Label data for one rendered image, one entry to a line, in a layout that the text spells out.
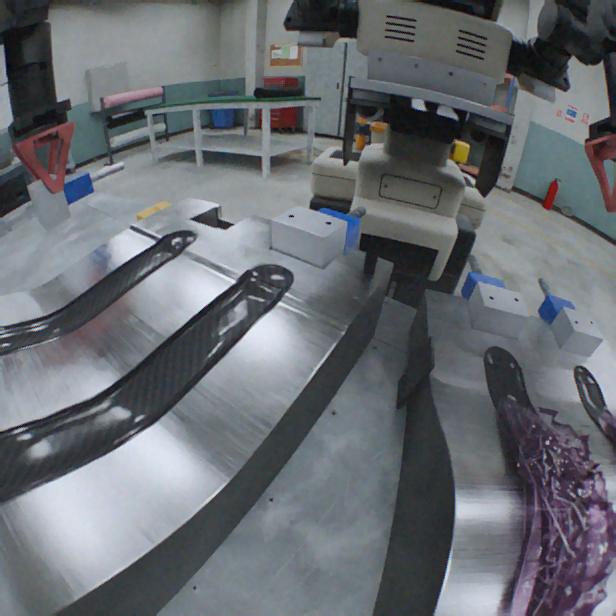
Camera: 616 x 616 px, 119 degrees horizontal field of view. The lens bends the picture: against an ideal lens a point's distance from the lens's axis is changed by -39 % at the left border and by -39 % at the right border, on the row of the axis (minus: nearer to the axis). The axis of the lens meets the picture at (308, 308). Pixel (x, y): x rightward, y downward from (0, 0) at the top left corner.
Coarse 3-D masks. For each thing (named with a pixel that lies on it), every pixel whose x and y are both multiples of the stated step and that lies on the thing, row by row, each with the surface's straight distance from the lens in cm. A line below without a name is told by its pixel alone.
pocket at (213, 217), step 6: (210, 210) 34; (216, 210) 35; (198, 216) 33; (204, 216) 34; (210, 216) 34; (216, 216) 35; (222, 216) 35; (198, 222) 33; (204, 222) 34; (210, 222) 35; (216, 222) 35; (222, 222) 35; (228, 222) 34; (234, 222) 34; (216, 228) 35; (222, 228) 35
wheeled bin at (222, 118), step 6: (210, 96) 788; (216, 96) 773; (222, 96) 760; (228, 108) 776; (234, 108) 790; (216, 114) 783; (222, 114) 769; (228, 114) 778; (234, 114) 795; (216, 120) 786; (222, 120) 772; (228, 120) 781; (210, 126) 800; (216, 126) 791; (222, 126) 776; (228, 126) 785
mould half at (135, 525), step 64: (128, 256) 29; (192, 256) 26; (256, 256) 24; (0, 320) 28; (128, 320) 22; (320, 320) 19; (0, 384) 21; (64, 384) 20; (256, 384) 16; (320, 384) 19; (128, 448) 16; (192, 448) 15; (256, 448) 15; (0, 512) 15; (64, 512) 14; (128, 512) 14; (192, 512) 14; (0, 576) 14; (64, 576) 13; (128, 576) 14; (192, 576) 23
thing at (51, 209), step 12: (108, 168) 43; (120, 168) 44; (72, 180) 40; (84, 180) 40; (96, 180) 42; (36, 192) 38; (48, 192) 39; (60, 192) 39; (72, 192) 40; (84, 192) 40; (36, 204) 39; (48, 204) 39; (60, 204) 39; (48, 216) 39; (60, 216) 39; (48, 228) 39
